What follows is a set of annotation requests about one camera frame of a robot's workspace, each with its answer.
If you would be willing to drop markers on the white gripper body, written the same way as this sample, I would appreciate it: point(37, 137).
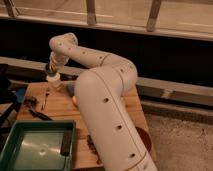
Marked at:
point(53, 77)

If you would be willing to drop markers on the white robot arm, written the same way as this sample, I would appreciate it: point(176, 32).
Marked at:
point(98, 92)

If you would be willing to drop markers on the metal fork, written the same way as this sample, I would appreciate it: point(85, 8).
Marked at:
point(47, 92)

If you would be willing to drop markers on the blue cup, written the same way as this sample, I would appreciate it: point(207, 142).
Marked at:
point(70, 89)

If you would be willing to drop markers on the wooden board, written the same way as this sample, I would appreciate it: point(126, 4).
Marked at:
point(63, 110)

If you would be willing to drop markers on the black utensil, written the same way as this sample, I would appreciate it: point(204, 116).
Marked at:
point(31, 102)

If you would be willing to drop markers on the dark object at left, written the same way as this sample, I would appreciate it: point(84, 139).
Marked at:
point(6, 95)

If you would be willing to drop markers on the green plastic tray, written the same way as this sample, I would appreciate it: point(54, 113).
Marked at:
point(35, 146)

